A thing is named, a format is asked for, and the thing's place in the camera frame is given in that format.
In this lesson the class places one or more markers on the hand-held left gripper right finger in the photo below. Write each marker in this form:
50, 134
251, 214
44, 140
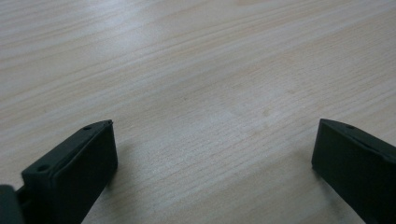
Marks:
355, 165

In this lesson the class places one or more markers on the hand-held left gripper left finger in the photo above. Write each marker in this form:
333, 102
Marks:
74, 174

